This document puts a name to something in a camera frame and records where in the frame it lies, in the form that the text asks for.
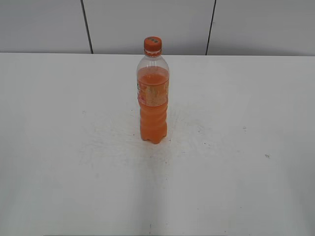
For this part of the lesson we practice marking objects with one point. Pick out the orange soda plastic bottle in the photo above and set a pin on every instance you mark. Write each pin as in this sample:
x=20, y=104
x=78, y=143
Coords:
x=152, y=95

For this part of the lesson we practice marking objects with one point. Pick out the orange bottle cap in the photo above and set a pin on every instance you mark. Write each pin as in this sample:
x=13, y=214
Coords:
x=152, y=44

